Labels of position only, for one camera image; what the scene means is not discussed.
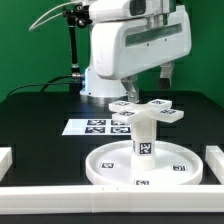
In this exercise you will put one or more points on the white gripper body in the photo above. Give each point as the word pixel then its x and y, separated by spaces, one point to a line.
pixel 124 48

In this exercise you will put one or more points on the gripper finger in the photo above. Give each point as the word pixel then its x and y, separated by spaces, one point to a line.
pixel 131 88
pixel 166 75

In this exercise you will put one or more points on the white cross-shaped table base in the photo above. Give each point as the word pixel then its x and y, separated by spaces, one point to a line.
pixel 158 109

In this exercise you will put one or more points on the white round table top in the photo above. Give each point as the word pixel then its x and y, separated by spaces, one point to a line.
pixel 116 164

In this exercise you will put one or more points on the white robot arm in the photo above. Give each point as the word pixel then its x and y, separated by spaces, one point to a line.
pixel 112 89

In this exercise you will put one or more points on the white fiducial marker sheet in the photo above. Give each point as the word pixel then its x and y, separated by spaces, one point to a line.
pixel 78 127

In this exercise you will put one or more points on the white right fence block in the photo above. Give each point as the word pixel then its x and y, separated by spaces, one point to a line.
pixel 215 160

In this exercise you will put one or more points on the white fence block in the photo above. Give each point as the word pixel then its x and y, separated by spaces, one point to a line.
pixel 5 160
pixel 215 160

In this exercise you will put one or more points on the white left fence block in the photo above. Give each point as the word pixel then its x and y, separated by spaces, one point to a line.
pixel 5 160

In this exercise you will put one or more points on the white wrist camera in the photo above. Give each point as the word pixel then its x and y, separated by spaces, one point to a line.
pixel 111 10

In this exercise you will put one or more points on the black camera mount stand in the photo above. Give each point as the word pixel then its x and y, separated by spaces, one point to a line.
pixel 79 17

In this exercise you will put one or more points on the white front fence rail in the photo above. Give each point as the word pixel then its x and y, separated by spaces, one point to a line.
pixel 97 199

